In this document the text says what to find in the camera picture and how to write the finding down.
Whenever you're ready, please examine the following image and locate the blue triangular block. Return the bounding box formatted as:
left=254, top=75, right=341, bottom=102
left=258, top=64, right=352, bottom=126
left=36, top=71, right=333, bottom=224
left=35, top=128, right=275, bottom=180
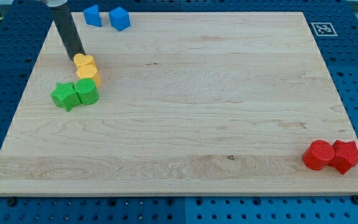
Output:
left=83, top=4, right=102, bottom=27

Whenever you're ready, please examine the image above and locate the yellow heart block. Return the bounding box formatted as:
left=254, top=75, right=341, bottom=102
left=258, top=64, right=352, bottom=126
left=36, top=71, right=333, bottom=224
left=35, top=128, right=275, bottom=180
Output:
left=73, top=53, right=96, bottom=69

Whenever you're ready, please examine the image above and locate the red cylinder block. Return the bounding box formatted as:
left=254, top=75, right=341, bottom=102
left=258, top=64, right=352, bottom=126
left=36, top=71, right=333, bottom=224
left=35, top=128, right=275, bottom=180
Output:
left=302, top=139, right=335, bottom=170

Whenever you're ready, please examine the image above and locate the green cylinder block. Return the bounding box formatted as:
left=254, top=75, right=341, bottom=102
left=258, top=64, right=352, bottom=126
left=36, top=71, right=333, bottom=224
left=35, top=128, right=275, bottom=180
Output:
left=74, top=78, right=99, bottom=105

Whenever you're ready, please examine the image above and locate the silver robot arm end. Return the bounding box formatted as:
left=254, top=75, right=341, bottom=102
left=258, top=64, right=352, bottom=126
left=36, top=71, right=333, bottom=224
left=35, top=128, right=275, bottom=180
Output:
left=39, top=0, right=68, bottom=7

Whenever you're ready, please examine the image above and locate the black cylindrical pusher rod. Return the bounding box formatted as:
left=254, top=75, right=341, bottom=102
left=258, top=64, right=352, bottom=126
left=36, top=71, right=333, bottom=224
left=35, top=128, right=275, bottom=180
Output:
left=49, top=2, right=85, bottom=60

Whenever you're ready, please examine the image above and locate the green star block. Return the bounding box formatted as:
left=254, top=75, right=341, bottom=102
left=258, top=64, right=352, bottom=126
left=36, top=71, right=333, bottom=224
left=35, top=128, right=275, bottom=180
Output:
left=50, top=82, right=81, bottom=111

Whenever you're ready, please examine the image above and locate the red star block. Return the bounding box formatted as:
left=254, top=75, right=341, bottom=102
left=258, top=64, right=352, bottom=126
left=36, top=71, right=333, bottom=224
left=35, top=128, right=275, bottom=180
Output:
left=328, top=140, right=358, bottom=175

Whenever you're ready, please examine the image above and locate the wooden board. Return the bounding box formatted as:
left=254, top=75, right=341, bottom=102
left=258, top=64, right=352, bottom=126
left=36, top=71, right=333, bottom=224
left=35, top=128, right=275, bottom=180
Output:
left=0, top=12, right=358, bottom=197

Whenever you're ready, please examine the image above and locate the blue cube block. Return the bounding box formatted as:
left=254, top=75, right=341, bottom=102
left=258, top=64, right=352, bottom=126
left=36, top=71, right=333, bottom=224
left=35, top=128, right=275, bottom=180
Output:
left=109, top=7, right=131, bottom=31

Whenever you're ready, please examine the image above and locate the white fiducial marker tag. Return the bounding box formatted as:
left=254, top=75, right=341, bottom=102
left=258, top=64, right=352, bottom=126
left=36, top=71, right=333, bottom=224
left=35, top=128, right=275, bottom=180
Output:
left=311, top=22, right=337, bottom=37

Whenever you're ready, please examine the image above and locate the yellow pentagon block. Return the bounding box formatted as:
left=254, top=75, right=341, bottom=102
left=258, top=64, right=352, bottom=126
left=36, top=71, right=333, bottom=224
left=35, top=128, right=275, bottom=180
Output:
left=76, top=65, right=101, bottom=87

